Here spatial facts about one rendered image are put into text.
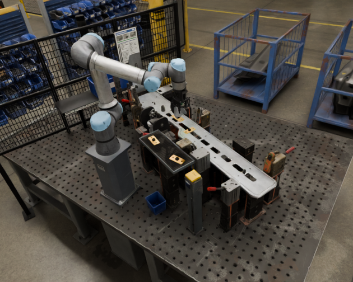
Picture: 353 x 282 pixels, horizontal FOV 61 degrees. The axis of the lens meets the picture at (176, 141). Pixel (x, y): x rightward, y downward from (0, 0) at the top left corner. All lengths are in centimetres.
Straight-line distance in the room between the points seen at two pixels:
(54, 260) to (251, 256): 169
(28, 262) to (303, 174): 230
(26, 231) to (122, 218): 136
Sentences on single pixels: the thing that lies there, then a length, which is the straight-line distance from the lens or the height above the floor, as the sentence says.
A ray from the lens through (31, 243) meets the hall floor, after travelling 306.
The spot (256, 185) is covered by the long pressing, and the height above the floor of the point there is 100.
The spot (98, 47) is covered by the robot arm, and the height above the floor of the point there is 169.
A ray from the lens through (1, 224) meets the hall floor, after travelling 335.
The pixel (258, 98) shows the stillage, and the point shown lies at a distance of 403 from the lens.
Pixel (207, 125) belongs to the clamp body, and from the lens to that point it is 223.
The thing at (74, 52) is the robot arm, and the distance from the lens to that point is 159.
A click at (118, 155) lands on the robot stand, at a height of 110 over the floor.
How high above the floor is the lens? 225
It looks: 39 degrees down
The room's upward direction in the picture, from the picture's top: 5 degrees counter-clockwise
